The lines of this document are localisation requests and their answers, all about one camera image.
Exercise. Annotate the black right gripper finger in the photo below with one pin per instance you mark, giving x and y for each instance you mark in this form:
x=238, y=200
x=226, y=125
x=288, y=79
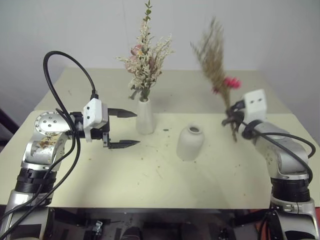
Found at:
x=228, y=122
x=232, y=110

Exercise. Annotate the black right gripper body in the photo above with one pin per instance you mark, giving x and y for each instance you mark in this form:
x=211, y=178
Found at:
x=239, y=117

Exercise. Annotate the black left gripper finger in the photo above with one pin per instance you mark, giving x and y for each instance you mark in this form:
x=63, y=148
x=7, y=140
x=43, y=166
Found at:
x=123, y=144
x=122, y=113

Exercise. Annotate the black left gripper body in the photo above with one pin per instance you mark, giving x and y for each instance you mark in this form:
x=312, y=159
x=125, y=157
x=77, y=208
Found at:
x=106, y=128

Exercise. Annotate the brown grass red flower bouquet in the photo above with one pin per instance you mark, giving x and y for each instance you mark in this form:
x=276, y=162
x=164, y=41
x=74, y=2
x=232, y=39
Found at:
x=215, y=65

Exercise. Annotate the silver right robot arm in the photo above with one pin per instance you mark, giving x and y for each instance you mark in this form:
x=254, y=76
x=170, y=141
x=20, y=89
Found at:
x=277, y=141

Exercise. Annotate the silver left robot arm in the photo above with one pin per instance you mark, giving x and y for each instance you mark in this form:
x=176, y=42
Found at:
x=47, y=125

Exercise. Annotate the cream and pink flower bouquet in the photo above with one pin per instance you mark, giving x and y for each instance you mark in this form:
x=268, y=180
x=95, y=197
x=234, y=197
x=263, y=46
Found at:
x=147, y=62

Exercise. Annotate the tall slim white vase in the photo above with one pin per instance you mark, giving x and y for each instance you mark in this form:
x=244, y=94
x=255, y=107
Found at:
x=145, y=117

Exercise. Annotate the round squat white vase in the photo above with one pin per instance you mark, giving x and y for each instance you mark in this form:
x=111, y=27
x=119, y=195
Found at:
x=190, y=142

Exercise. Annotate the dark rounded shape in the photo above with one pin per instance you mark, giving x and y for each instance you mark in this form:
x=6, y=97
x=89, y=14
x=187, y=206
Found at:
x=132, y=233

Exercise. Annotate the dark furniture piece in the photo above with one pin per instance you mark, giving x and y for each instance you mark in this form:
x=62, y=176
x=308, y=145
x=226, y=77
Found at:
x=7, y=127

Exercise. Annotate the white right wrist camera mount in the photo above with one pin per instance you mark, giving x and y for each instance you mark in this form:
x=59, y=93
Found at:
x=255, y=103

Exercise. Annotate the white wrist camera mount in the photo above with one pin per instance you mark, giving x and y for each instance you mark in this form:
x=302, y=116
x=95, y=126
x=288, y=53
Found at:
x=93, y=112
x=255, y=103

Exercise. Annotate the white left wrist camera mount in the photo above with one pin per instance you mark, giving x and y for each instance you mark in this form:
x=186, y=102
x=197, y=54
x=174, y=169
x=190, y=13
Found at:
x=93, y=112

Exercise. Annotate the black frame under table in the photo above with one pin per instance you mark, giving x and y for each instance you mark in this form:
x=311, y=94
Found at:
x=175, y=220

